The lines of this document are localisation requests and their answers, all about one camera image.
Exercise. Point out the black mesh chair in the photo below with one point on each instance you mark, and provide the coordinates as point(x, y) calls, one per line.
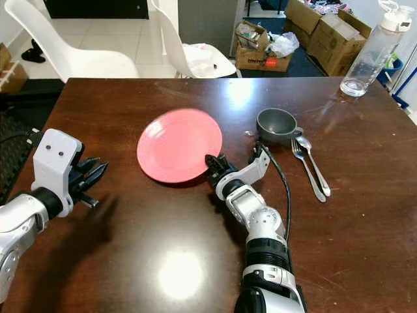
point(13, 156)

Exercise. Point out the dark grey cup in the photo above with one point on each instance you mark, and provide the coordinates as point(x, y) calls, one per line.
point(275, 125)

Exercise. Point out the clear plastic water bottle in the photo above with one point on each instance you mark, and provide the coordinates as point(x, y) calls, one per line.
point(371, 55)

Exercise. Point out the silver fork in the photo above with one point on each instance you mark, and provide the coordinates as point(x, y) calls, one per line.
point(308, 173)

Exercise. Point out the dark low cabinet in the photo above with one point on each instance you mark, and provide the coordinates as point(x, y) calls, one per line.
point(94, 8)

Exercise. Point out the silver spoon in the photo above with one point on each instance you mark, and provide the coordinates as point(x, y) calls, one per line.
point(316, 171)

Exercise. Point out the clear bag on chair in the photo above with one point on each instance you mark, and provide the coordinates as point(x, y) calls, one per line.
point(199, 60)

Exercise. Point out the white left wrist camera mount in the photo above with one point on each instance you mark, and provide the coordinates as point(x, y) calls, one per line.
point(57, 163)

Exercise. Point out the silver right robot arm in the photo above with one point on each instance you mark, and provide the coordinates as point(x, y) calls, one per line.
point(264, 231)

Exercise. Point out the white plastic bag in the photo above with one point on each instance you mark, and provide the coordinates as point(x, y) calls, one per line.
point(283, 44)

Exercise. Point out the white plastic chair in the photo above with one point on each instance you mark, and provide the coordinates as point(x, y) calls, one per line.
point(78, 62)
point(172, 45)

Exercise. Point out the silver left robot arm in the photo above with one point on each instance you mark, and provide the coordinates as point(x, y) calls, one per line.
point(14, 225)

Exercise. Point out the plain brown cardboard box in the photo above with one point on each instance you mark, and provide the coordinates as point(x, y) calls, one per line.
point(301, 14)

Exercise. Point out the black shoe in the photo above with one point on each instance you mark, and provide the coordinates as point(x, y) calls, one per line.
point(34, 53)

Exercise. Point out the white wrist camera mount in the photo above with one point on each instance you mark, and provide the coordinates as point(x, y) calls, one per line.
point(57, 163)
point(249, 171)

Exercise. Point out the pink round plate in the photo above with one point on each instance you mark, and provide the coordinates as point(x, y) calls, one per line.
point(179, 143)

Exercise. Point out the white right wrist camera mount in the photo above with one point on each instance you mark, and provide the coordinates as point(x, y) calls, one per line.
point(249, 171)

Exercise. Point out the blue plastic basket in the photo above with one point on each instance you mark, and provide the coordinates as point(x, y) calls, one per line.
point(395, 68)

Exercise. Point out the large closed cardboard box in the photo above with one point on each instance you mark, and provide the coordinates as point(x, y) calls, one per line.
point(335, 42)

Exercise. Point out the cardboard box with clutter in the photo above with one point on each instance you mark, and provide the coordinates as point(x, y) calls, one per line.
point(257, 62)

